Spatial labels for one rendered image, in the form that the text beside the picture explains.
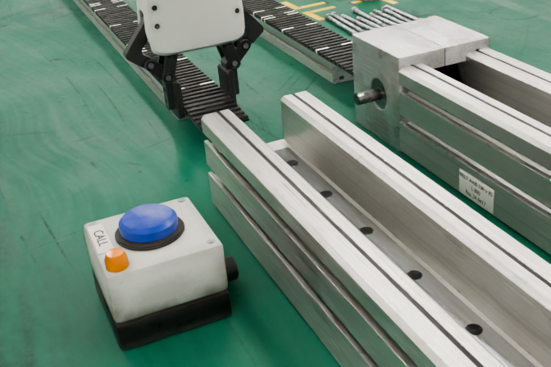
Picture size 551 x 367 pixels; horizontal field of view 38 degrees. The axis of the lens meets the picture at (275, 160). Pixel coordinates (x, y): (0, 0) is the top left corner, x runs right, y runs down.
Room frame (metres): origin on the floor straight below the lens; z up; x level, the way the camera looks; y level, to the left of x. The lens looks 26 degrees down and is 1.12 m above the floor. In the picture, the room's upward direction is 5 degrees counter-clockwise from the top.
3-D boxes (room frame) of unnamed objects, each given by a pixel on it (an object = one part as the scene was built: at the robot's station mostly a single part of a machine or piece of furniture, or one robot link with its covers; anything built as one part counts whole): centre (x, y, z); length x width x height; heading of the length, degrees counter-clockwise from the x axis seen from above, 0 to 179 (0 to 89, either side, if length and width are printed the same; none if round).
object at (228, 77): (0.81, 0.03, 0.84); 0.03 x 0.03 x 0.07; 21
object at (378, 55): (0.75, -0.14, 0.83); 0.12 x 0.09 x 0.10; 111
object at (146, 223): (0.48, 0.09, 0.84); 0.04 x 0.04 x 0.02
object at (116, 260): (0.44, 0.11, 0.85); 0.01 x 0.01 x 0.01
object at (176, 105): (0.78, 0.11, 0.84); 0.03 x 0.03 x 0.07; 21
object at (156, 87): (1.27, 0.26, 0.79); 0.96 x 0.04 x 0.03; 21
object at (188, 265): (0.48, 0.08, 0.81); 0.10 x 0.08 x 0.06; 111
